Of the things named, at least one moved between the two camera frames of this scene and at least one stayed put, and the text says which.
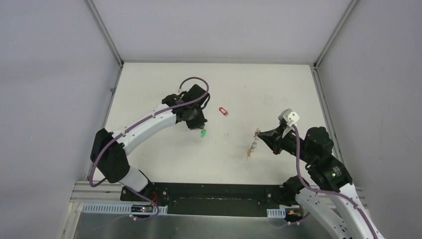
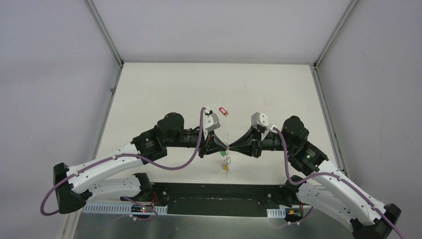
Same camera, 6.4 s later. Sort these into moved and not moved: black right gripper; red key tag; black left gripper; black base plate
Moved: black left gripper; black right gripper
Not moved: red key tag; black base plate
